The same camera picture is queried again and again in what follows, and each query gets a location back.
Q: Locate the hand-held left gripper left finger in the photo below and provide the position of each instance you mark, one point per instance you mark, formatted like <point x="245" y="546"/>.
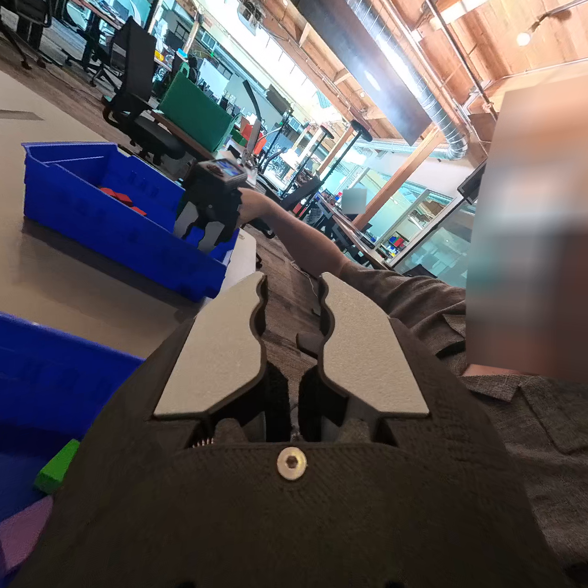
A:
<point x="211" y="363"/>

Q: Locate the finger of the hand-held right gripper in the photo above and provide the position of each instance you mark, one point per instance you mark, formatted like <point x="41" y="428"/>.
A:
<point x="211" y="236"/>
<point x="187" y="220"/>

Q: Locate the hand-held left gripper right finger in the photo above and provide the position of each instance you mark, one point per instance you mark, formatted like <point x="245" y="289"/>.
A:
<point x="372" y="363"/>

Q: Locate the blue plastic bin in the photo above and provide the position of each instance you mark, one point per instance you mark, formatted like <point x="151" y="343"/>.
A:
<point x="92" y="220"/>
<point x="46" y="381"/>

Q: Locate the green partition board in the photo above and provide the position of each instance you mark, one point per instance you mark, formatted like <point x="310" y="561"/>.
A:
<point x="197" y="115"/>

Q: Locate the green cube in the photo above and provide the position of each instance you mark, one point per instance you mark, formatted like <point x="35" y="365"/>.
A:
<point x="57" y="468"/>

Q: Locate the purple cube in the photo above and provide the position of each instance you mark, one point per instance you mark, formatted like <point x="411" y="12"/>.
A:
<point x="23" y="533"/>

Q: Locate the hanging light bulb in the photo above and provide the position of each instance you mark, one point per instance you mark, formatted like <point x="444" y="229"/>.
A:
<point x="523" y="39"/>

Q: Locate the wall-mounted black screen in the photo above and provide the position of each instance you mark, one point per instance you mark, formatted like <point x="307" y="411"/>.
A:
<point x="473" y="183"/>

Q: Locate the metal ventilation duct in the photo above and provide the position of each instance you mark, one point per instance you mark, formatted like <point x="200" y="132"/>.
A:
<point x="432" y="105"/>

